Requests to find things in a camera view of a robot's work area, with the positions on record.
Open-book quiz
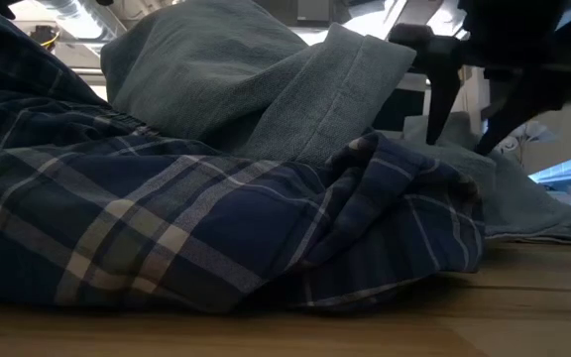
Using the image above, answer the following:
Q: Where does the grey woven cloth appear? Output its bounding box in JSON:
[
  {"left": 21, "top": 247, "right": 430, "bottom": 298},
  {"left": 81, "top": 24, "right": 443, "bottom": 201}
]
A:
[{"left": 100, "top": 0, "right": 418, "bottom": 169}]

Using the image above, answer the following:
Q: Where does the blue plaid cloth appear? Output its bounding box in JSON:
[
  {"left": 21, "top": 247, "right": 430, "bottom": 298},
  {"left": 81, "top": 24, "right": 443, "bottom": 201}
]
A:
[{"left": 0, "top": 0, "right": 488, "bottom": 314}]

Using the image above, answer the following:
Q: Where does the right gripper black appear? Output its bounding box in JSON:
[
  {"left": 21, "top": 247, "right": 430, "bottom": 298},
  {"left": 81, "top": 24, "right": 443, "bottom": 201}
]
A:
[{"left": 388, "top": 0, "right": 571, "bottom": 157}]

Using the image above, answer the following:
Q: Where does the silver air duct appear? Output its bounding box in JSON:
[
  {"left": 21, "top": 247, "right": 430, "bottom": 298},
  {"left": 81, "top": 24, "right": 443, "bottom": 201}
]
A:
[{"left": 32, "top": 0, "right": 129, "bottom": 42}]

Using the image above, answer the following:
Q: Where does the yellow hanging cable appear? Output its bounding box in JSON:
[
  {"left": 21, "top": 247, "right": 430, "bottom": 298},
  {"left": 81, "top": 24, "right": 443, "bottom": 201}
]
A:
[{"left": 41, "top": 30, "right": 62, "bottom": 50}]

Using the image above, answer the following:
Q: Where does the blue denim garment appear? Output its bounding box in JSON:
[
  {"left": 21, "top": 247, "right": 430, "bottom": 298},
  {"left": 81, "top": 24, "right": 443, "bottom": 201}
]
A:
[{"left": 398, "top": 110, "right": 571, "bottom": 246}]

